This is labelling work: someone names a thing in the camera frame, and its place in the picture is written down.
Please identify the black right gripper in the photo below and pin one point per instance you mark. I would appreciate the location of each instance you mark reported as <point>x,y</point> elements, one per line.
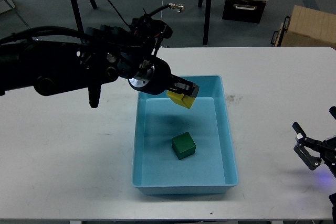
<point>327,153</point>

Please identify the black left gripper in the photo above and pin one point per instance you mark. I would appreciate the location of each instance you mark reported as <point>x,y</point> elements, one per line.
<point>158,78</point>

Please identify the yellow wooden block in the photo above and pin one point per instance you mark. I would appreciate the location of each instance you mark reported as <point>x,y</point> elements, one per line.
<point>181,99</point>

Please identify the green wooden block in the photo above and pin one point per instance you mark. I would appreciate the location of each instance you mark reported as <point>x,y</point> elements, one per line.
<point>183,145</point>

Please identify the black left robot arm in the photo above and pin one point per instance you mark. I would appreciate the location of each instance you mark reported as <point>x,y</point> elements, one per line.
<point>55,60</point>

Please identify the cardboard box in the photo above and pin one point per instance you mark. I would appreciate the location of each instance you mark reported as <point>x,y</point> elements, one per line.
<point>309,28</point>

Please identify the blue plastic bin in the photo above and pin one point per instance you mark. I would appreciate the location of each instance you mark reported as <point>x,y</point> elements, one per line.
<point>211,169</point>

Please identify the wooden cabinet at left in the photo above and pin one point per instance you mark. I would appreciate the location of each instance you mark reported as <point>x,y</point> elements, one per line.
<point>6,5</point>

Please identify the grey chair leg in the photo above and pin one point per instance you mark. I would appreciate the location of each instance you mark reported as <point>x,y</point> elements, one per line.
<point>16,13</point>

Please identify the black crate with handle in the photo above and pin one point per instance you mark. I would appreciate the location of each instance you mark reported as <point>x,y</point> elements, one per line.
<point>249,11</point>

